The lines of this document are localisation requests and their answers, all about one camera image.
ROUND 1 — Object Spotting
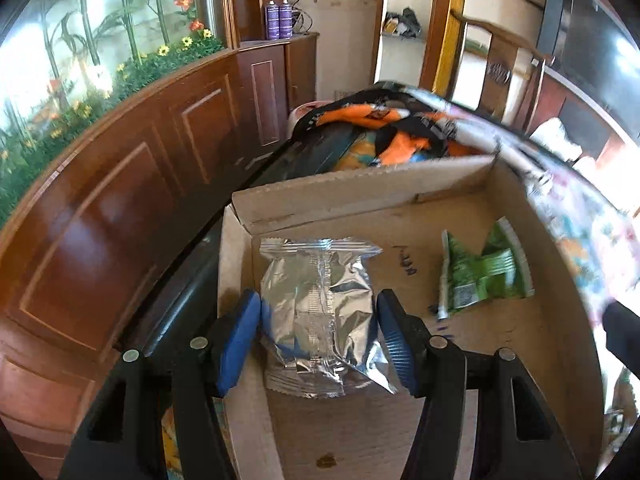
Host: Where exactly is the silver foil snack packet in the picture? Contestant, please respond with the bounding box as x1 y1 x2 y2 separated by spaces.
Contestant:
259 237 401 398

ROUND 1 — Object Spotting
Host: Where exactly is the dark grey cloth bundle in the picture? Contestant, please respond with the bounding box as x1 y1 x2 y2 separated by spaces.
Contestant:
382 7 423 38

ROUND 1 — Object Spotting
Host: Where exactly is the wooden cabinet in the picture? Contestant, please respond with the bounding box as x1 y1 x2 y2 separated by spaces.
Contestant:
0 32 321 480

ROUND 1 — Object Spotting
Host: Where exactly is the cardboard box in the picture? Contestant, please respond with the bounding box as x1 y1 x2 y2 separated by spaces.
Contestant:
217 154 606 480

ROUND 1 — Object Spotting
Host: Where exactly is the wooden door frame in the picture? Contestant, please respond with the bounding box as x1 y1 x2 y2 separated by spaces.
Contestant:
420 0 471 96

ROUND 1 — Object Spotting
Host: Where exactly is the wooden chair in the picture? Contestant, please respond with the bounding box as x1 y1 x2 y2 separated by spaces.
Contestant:
450 7 556 131

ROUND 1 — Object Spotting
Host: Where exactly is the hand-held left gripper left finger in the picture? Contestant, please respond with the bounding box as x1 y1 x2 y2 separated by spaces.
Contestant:
60 289 263 480

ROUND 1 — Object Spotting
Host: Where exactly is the orange black patterned scarf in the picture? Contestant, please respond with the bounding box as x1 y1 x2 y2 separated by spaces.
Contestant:
292 82 506 171

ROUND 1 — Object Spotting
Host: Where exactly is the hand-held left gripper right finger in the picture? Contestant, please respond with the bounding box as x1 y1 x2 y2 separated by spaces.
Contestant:
376 289 583 480

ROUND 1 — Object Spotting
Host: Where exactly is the light green snack packet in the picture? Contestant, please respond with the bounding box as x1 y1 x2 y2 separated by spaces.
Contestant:
437 217 535 321

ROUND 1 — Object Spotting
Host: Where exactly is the black television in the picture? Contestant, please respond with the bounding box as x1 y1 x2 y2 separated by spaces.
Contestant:
537 0 640 141

